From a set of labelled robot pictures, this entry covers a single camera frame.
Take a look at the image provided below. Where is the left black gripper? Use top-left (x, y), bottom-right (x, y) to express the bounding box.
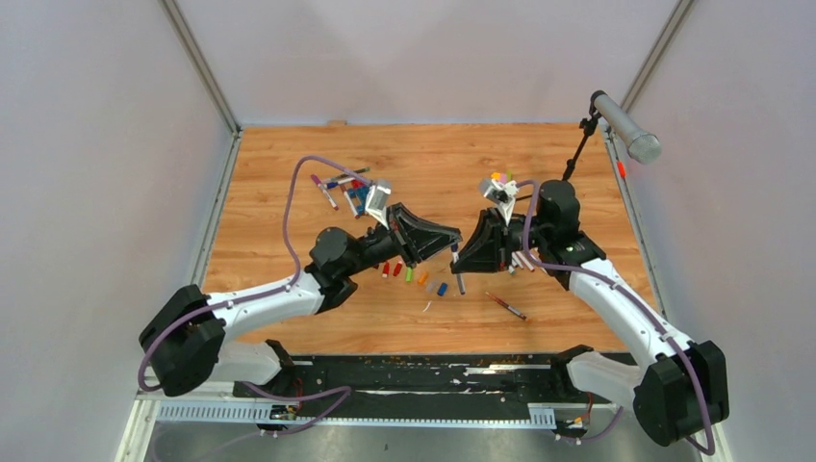
top-left (343, 200), bottom-right (461, 276)

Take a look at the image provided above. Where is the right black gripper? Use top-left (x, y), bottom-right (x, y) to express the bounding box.
top-left (448, 207), bottom-right (550, 273)

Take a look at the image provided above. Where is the red capped short pen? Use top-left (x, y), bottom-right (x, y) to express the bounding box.
top-left (517, 251), bottom-right (536, 272)

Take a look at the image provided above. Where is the clear pen cap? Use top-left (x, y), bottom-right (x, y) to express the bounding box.
top-left (425, 278), bottom-right (438, 293)

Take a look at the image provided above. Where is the red slim pen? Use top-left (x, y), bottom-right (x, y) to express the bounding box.
top-left (485, 292), bottom-right (527, 321)

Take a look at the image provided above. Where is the white pen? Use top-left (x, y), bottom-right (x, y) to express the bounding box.
top-left (340, 185), bottom-right (360, 219)

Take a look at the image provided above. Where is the blue capped pen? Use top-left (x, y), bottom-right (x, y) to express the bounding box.
top-left (322, 167), bottom-right (370, 189)

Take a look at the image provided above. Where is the purple capped pen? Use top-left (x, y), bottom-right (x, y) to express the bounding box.
top-left (310, 174), bottom-right (339, 211)

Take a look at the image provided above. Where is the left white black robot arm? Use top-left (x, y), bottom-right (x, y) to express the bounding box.
top-left (138, 203), bottom-right (462, 397)

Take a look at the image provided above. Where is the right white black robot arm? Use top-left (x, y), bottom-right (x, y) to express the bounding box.
top-left (451, 178), bottom-right (729, 455)

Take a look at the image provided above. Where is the colourful block stack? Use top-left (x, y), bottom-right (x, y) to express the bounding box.
top-left (490, 171), bottom-right (512, 183)

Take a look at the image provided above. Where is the blue red block toy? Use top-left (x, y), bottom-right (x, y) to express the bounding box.
top-left (346, 179), bottom-right (370, 218)

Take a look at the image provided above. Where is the black microphone stand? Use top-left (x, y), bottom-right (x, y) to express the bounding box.
top-left (561, 110), bottom-right (600, 181)

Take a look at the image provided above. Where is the silver microphone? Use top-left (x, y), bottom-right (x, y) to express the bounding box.
top-left (590, 90), bottom-right (662, 165)

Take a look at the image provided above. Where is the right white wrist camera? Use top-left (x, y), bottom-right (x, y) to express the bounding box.
top-left (478, 178), bottom-right (519, 224)

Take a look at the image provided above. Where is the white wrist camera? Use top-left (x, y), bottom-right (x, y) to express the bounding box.
top-left (365, 179), bottom-right (392, 228)
top-left (478, 178), bottom-right (519, 224)

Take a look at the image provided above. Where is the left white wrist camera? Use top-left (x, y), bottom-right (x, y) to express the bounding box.
top-left (365, 179), bottom-right (392, 228)

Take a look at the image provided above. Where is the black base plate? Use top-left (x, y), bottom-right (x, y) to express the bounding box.
top-left (259, 353), bottom-right (609, 421)

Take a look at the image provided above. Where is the slotted cable duct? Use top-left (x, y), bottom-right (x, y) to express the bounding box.
top-left (156, 399), bottom-right (557, 429)

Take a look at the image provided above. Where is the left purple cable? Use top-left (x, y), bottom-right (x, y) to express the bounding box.
top-left (137, 156), bottom-right (377, 435)

